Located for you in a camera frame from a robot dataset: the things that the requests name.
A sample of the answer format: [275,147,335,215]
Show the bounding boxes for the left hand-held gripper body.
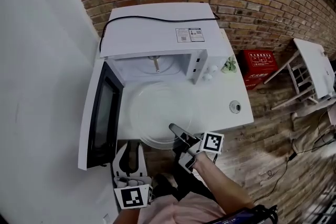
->
[113,175,154,209]

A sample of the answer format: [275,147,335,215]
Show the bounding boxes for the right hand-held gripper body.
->
[178,132,225,173]

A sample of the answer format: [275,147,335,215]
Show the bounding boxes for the round glass turntable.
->
[129,81,196,150]

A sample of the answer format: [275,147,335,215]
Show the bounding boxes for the person's left forearm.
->
[112,207,141,224]

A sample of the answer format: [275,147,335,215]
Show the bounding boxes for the person's right forearm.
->
[194,154,255,215]

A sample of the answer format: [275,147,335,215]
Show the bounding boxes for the person's black trousers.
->
[152,159,218,202]

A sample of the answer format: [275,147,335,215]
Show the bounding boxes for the person's pink shirt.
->
[136,190,226,224]

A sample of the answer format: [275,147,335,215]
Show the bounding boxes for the microwave door with dark window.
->
[78,59,125,171]

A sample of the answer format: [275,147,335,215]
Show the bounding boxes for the small potted green plant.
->
[220,56,238,74]

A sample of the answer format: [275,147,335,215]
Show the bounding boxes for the dark screen device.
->
[206,204,279,224]

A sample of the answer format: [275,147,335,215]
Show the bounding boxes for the red fire equipment box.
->
[241,49,279,91]

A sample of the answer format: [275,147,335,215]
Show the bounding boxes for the white warning label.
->
[175,28,190,44]

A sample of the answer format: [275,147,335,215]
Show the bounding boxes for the blue bordered label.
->
[188,27,205,42]

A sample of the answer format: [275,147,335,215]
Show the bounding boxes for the white microwave oven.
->
[100,2,232,85]

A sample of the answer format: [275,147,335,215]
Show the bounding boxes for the white wooden chair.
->
[285,60,319,103]

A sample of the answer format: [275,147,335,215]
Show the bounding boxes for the white folding table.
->
[264,38,336,111]

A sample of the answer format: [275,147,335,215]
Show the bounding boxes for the round cable grommet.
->
[229,100,242,114]

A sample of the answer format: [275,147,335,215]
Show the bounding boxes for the beige roller ring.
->
[141,55,183,74]

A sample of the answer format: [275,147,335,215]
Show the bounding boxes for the black floor cable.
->
[266,110,336,197]

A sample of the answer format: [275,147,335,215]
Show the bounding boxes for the black power cable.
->
[99,12,221,57]

